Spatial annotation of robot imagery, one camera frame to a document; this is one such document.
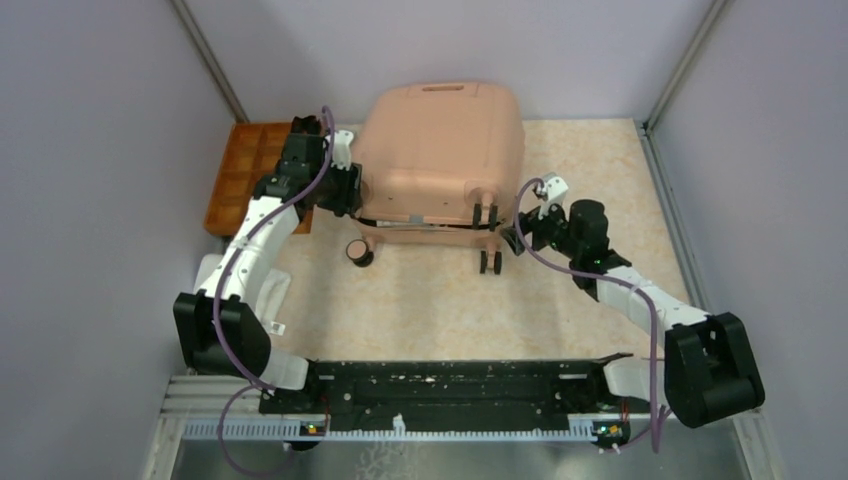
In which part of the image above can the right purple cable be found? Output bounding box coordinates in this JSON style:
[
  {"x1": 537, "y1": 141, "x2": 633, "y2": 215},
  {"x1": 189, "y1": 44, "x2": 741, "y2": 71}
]
[{"x1": 513, "y1": 177, "x2": 674, "y2": 456}]

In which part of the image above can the white cloth under left arm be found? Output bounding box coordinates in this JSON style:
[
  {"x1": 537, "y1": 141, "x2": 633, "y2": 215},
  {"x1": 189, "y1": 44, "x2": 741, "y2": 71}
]
[{"x1": 193, "y1": 254, "x2": 291, "y2": 337}]

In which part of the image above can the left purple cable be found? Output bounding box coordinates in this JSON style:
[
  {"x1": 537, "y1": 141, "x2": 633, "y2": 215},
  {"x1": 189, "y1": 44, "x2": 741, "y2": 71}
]
[{"x1": 211, "y1": 105, "x2": 336, "y2": 480}]

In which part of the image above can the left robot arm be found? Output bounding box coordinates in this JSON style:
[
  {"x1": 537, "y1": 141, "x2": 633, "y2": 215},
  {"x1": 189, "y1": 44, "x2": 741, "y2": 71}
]
[{"x1": 173, "y1": 130, "x2": 362, "y2": 414}]

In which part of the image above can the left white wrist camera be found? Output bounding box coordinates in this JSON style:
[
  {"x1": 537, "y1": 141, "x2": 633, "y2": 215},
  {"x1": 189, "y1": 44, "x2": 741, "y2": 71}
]
[{"x1": 325, "y1": 129, "x2": 355, "y2": 171}]

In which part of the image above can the purple cable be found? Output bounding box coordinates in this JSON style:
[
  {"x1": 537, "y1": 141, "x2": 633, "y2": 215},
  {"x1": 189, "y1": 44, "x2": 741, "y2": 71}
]
[
  {"x1": 513, "y1": 177, "x2": 674, "y2": 456},
  {"x1": 211, "y1": 105, "x2": 336, "y2": 480}
]

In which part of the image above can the pink suitcase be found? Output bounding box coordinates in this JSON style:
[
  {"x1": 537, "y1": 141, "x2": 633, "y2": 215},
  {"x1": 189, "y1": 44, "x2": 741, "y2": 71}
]
[{"x1": 346, "y1": 82, "x2": 525, "y2": 274}]

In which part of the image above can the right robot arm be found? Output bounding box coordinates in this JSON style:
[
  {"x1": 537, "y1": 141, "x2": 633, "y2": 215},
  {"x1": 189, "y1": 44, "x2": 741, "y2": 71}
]
[{"x1": 501, "y1": 200, "x2": 766, "y2": 428}]

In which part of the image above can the rolled dark tie top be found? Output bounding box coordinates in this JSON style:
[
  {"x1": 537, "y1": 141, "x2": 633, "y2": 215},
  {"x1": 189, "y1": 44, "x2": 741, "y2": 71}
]
[{"x1": 290, "y1": 115, "x2": 324, "y2": 135}]

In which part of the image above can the wooden compartment tray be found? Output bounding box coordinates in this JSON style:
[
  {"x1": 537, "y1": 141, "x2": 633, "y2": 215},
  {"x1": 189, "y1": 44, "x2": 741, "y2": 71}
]
[{"x1": 203, "y1": 122, "x2": 292, "y2": 238}]

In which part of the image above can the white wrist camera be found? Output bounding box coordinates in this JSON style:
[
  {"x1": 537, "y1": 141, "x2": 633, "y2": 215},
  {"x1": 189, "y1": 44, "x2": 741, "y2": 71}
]
[
  {"x1": 533, "y1": 172, "x2": 569, "y2": 220},
  {"x1": 325, "y1": 129, "x2": 355, "y2": 171}
]

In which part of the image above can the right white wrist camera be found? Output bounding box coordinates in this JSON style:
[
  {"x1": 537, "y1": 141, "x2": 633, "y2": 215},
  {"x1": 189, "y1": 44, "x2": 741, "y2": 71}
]
[{"x1": 533, "y1": 172, "x2": 569, "y2": 220}]

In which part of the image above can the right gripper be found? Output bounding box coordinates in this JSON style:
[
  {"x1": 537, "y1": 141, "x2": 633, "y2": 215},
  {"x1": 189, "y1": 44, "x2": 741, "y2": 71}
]
[{"x1": 499, "y1": 196, "x2": 581, "y2": 261}]

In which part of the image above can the aluminium rail frame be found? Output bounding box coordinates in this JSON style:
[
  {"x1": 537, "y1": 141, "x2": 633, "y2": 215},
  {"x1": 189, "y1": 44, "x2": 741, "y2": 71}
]
[{"x1": 143, "y1": 361, "x2": 787, "y2": 479}]

